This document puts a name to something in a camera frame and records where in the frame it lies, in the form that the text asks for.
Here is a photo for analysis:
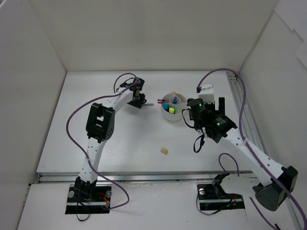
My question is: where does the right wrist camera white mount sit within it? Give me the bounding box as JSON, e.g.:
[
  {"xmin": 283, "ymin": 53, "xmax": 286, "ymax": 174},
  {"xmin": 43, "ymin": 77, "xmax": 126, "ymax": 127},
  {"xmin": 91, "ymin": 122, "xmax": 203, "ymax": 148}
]
[{"xmin": 197, "ymin": 84, "xmax": 215, "ymax": 104}]

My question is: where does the white round divided organizer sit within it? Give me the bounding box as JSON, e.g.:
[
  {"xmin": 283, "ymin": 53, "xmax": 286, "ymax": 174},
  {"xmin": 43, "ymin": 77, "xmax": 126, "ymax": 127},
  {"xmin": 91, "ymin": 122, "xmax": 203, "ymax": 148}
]
[{"xmin": 157, "ymin": 91, "xmax": 187, "ymax": 122}]

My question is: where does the clear glue bottle blue cap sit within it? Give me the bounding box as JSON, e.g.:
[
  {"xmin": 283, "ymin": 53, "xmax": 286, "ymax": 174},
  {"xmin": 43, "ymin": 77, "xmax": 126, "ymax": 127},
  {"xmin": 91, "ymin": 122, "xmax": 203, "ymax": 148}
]
[{"xmin": 172, "ymin": 96, "xmax": 178, "ymax": 104}]

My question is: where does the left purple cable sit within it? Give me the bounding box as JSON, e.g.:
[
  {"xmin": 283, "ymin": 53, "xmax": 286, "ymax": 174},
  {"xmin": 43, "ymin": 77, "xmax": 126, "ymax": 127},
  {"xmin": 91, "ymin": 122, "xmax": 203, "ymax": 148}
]
[{"xmin": 66, "ymin": 73, "xmax": 139, "ymax": 210}]

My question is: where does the aluminium frame rail right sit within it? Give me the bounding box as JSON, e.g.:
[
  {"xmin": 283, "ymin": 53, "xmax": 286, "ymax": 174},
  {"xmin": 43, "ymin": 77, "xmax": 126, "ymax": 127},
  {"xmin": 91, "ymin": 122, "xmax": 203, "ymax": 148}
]
[{"xmin": 226, "ymin": 71, "xmax": 302, "ymax": 230}]

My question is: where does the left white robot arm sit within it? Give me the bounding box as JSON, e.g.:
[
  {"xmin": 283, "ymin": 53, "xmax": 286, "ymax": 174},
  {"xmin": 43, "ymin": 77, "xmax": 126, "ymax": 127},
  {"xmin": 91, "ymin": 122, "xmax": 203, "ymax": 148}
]
[{"xmin": 74, "ymin": 77, "xmax": 146, "ymax": 201}]

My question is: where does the small wooden clip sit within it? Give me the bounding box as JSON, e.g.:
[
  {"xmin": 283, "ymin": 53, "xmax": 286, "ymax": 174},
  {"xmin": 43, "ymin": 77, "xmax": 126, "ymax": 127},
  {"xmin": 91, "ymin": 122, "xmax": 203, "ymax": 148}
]
[{"xmin": 161, "ymin": 148, "xmax": 168, "ymax": 155}]

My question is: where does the yellow cap black highlighter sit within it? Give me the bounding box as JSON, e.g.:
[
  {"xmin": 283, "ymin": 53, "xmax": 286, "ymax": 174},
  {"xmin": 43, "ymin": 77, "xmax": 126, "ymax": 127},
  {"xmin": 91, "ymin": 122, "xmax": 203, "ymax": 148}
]
[{"xmin": 169, "ymin": 107, "xmax": 175, "ymax": 114}]

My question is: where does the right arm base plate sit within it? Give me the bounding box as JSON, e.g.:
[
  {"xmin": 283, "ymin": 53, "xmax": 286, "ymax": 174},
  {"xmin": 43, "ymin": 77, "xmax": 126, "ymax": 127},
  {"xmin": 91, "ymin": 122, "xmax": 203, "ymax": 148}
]
[{"xmin": 196, "ymin": 184, "xmax": 245, "ymax": 216}]

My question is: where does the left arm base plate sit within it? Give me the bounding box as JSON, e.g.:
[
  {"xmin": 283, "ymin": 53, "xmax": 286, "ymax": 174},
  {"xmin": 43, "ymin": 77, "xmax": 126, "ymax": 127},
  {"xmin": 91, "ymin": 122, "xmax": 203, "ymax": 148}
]
[{"xmin": 65, "ymin": 185, "xmax": 112, "ymax": 215}]

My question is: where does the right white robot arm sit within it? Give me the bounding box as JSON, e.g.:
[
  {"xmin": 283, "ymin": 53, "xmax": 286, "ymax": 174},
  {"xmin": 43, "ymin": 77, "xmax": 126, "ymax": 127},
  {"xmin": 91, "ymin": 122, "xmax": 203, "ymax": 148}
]
[{"xmin": 187, "ymin": 98, "xmax": 298, "ymax": 211}]

